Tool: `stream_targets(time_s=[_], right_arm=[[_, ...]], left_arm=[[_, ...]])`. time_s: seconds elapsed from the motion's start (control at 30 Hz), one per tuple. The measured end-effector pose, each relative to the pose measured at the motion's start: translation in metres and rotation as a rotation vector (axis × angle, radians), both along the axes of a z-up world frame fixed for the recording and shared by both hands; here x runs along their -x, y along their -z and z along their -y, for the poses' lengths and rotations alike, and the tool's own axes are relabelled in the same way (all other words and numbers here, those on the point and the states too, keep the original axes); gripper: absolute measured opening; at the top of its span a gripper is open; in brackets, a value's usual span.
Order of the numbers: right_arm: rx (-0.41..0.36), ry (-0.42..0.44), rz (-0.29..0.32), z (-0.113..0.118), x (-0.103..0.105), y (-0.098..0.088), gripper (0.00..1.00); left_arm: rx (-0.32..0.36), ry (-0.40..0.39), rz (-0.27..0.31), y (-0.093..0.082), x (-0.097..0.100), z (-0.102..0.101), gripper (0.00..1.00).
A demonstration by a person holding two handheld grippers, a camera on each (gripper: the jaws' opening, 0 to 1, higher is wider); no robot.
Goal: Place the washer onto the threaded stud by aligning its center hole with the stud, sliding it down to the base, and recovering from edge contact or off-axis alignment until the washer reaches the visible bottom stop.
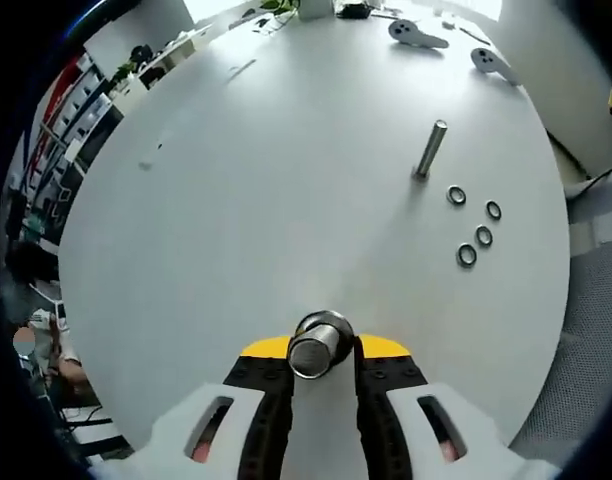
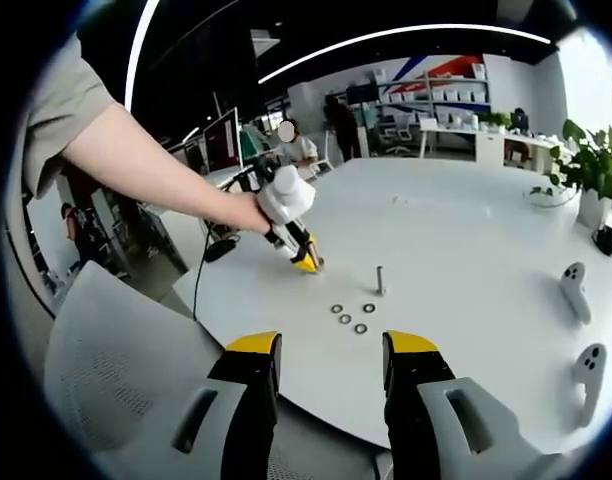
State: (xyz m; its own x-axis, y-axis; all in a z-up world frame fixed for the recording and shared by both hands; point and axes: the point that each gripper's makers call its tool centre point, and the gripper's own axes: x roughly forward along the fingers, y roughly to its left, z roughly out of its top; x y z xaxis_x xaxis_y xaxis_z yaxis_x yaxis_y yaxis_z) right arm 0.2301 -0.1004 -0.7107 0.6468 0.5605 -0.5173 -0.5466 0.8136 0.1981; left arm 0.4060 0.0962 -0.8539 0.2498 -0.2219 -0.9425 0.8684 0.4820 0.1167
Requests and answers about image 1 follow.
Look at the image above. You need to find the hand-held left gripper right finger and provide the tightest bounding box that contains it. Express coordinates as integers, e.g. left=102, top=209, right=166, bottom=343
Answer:
left=353, top=332, right=537, bottom=480

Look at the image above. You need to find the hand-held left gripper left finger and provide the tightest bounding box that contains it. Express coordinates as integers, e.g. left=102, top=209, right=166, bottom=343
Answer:
left=153, top=335, right=295, bottom=480

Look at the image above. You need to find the large threaded steel stud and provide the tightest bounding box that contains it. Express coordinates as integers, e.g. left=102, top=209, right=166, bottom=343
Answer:
left=288, top=309, right=357, bottom=380

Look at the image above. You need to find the small threaded steel stud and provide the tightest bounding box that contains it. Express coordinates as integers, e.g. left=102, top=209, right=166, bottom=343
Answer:
left=411, top=118, right=448, bottom=182

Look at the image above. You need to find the white handheld controller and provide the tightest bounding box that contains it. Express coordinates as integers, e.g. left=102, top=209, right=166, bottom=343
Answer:
left=388, top=18, right=450, bottom=50
left=469, top=47, right=521, bottom=87

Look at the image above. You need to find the black device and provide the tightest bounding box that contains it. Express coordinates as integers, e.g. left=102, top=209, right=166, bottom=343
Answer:
left=335, top=1, right=371, bottom=20

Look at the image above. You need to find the shelf with white boxes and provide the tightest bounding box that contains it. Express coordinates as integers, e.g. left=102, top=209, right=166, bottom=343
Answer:
left=15, top=54, right=125, bottom=201

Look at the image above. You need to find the green leafy plant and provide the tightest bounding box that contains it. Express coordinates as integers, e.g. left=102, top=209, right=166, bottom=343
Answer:
left=230, top=0, right=302, bottom=31

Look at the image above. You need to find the small green plant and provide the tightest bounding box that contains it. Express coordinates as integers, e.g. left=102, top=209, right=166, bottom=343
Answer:
left=110, top=57, right=142, bottom=94

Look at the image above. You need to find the white counter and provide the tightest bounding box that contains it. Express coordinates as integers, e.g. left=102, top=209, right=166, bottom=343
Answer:
left=133, top=27, right=215, bottom=91

